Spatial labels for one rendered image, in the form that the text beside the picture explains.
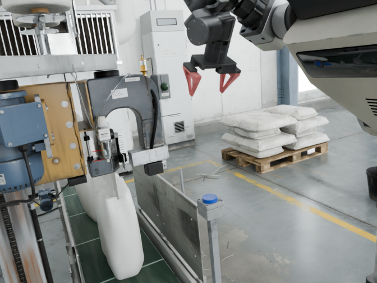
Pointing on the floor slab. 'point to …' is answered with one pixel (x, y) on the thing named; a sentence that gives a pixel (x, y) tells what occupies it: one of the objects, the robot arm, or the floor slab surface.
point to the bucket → (372, 182)
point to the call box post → (214, 250)
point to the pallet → (241, 158)
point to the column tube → (32, 272)
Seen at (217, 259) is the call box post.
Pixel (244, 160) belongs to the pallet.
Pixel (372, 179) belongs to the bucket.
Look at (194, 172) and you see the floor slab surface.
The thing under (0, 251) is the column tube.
